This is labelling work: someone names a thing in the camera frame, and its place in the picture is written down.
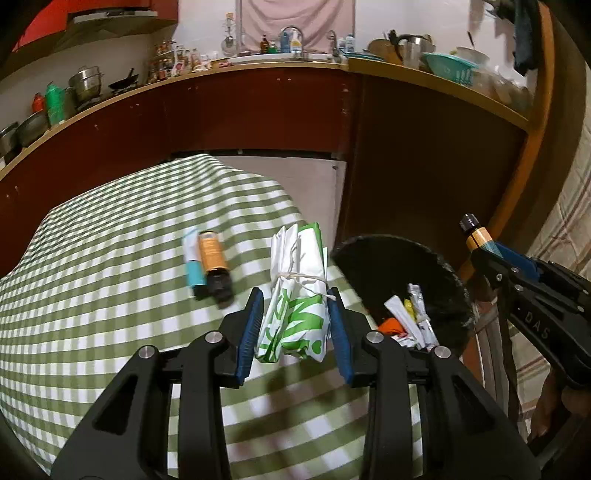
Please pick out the blue white detergent bottle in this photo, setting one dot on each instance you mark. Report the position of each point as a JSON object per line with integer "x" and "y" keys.
{"x": 293, "y": 42}

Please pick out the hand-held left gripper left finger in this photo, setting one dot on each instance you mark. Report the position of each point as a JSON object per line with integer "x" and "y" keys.
{"x": 247, "y": 341}

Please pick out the steel faucet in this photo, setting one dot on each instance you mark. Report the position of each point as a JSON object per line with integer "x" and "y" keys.
{"x": 331, "y": 44}

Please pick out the black trash bin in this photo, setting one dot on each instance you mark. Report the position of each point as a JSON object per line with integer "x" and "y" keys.
{"x": 369, "y": 267}

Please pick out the steel bowl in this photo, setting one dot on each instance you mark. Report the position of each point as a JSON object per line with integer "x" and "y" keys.
{"x": 32, "y": 128}

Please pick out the steel steamer pot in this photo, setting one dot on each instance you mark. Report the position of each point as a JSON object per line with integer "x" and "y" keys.
{"x": 87, "y": 83}

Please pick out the range hood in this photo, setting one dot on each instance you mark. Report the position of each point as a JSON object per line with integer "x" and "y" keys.
{"x": 120, "y": 16}

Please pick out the brown glass bottle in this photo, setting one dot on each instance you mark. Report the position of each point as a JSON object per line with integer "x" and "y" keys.
{"x": 264, "y": 46}

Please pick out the teal plastic basket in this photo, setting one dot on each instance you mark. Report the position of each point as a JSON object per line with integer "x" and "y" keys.
{"x": 450, "y": 69}

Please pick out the black wok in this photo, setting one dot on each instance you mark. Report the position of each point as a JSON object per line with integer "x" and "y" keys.
{"x": 122, "y": 83}

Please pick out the pink curtain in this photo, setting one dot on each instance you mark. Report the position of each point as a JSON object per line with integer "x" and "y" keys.
{"x": 300, "y": 16}

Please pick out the small yellow black bottle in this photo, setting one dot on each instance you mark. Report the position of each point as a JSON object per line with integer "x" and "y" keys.
{"x": 475, "y": 233}

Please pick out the white bowl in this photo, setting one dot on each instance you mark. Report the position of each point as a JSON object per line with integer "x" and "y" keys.
{"x": 471, "y": 55}

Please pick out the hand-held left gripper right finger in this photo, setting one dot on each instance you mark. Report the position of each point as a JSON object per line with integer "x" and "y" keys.
{"x": 341, "y": 341}

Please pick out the dark red kitchen cabinet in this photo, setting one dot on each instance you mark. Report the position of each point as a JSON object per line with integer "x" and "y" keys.
{"x": 254, "y": 110}

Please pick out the red plastic bag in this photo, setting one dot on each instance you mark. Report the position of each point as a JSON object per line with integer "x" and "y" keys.
{"x": 390, "y": 325}

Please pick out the wooden cutting board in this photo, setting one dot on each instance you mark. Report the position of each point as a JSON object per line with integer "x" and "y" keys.
{"x": 379, "y": 51}

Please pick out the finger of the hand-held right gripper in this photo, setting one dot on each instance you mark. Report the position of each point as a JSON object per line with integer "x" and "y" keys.
{"x": 489, "y": 265}
{"x": 512, "y": 258}

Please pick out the row of condiment bottles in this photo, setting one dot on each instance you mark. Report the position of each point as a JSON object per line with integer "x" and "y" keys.
{"x": 178, "y": 62}

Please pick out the hanging dark cloth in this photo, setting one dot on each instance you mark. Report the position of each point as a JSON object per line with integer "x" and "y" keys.
{"x": 526, "y": 37}

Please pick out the red thermos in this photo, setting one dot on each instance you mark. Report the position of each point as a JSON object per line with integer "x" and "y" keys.
{"x": 39, "y": 102}

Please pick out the silver white pouch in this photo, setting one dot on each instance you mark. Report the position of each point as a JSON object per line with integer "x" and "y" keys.
{"x": 422, "y": 318}

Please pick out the steel kettle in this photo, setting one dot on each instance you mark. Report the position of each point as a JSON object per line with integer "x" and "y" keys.
{"x": 413, "y": 50}

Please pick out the person's right hand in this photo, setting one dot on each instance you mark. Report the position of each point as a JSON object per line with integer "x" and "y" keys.
{"x": 549, "y": 406}

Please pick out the green checked tablecloth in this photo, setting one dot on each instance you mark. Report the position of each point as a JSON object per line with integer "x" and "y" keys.
{"x": 115, "y": 277}

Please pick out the white sink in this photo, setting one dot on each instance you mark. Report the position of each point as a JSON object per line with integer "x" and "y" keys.
{"x": 277, "y": 57}

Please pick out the orange bottle with black cap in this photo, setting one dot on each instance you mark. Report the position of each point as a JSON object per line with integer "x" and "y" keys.
{"x": 213, "y": 258}

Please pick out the teal tube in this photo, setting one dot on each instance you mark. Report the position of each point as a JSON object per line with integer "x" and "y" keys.
{"x": 193, "y": 263}

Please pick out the small white bottle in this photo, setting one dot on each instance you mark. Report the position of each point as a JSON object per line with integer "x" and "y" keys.
{"x": 349, "y": 44}

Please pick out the green thermos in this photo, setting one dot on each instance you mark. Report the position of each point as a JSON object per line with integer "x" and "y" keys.
{"x": 55, "y": 104}

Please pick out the green white plastic bag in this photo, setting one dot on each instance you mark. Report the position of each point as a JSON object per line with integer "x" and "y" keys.
{"x": 295, "y": 295}

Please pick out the steel pot with lid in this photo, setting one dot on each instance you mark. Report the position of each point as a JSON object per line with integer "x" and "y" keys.
{"x": 8, "y": 138}

